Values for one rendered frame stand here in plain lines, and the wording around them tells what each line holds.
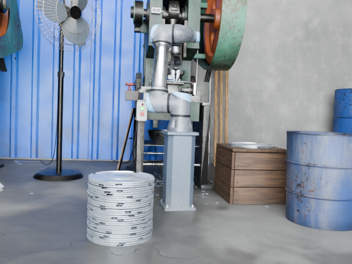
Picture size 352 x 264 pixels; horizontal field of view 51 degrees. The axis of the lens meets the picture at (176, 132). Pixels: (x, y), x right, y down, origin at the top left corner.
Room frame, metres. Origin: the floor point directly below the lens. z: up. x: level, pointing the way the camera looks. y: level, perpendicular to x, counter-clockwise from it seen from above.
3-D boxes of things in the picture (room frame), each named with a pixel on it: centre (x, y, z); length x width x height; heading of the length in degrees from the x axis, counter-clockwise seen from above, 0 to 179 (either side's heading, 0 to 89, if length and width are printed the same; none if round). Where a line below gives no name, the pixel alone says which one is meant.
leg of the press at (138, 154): (3.09, 0.35, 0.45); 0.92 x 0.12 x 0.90; 9
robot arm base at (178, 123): (2.18, -0.02, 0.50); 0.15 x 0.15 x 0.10
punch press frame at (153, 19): (3.13, 0.08, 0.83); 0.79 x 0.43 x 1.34; 9
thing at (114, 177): (1.64, 0.23, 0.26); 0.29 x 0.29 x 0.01
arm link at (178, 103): (2.18, -0.02, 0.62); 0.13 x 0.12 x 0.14; 81
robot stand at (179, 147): (2.18, -0.02, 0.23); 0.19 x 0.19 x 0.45; 13
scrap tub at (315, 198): (2.01, -0.82, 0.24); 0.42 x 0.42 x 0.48
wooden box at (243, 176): (2.51, -0.51, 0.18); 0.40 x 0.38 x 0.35; 8
